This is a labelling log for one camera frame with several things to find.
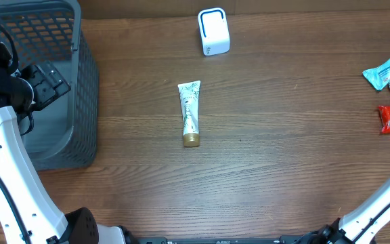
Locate white cream tube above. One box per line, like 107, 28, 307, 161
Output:
177, 81, 200, 147

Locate teal wipes packet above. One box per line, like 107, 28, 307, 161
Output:
362, 58, 390, 91

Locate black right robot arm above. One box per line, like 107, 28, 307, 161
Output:
311, 178, 390, 244

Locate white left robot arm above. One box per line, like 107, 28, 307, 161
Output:
0, 25, 136, 244

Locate white barcode scanner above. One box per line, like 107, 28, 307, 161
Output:
198, 7, 230, 56

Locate grey plastic shopping basket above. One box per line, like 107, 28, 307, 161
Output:
0, 0, 99, 171

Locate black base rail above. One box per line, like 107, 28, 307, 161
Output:
136, 234, 311, 244

